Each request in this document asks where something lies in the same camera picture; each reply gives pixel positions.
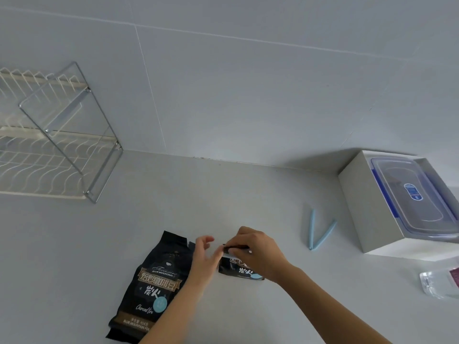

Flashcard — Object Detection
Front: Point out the person's right hand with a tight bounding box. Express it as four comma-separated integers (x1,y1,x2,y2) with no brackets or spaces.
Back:
224,226,292,284

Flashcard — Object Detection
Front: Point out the person's left hand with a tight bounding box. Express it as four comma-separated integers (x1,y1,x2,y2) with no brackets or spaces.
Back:
188,235,230,288

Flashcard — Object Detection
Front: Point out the small black coffee bag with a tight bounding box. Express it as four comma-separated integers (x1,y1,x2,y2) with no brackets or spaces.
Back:
218,243,265,282

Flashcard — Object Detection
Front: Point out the person's right forearm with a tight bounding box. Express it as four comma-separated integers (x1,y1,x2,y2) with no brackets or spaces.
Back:
276,263,392,344

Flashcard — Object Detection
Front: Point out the person's left forearm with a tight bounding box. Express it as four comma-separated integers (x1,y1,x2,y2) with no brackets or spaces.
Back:
139,276,208,344

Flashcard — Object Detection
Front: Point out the large black coffee bag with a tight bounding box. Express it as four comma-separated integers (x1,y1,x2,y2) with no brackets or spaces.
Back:
105,231,196,343

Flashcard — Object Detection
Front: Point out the light blue bag clip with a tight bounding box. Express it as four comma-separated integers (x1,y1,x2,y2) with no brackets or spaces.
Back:
308,208,338,251

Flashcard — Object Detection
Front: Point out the white cardboard box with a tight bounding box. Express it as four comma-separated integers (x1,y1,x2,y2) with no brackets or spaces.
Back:
338,150,459,262

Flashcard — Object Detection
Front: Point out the clear container with blue clips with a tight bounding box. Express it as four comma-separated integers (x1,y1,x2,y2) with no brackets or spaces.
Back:
370,156,459,244

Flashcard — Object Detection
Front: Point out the clear plastic packet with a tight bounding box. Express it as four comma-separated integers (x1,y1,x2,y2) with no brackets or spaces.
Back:
419,259,459,300

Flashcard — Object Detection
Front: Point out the metal wire dish rack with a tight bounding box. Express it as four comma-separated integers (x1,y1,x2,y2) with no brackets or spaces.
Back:
0,61,124,204

